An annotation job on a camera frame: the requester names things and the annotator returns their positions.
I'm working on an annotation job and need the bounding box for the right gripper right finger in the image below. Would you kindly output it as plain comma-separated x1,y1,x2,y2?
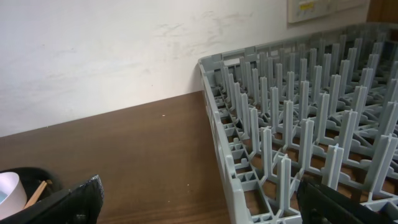
297,177,397,224

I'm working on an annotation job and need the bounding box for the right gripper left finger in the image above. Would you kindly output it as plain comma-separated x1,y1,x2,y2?
1,175,104,224

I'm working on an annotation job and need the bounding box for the grey dishwasher rack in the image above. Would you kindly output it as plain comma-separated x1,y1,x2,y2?
198,22,397,223

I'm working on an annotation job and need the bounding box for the wooden chopstick left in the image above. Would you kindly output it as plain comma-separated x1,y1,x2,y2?
24,181,47,209

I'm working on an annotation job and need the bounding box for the round black tray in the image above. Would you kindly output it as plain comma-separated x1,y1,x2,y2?
1,167,63,201

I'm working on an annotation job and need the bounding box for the white bowl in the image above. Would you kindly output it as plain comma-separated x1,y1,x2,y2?
1,172,27,220

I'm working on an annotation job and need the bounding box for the white wall panel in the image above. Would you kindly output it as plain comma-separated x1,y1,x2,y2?
287,0,366,24

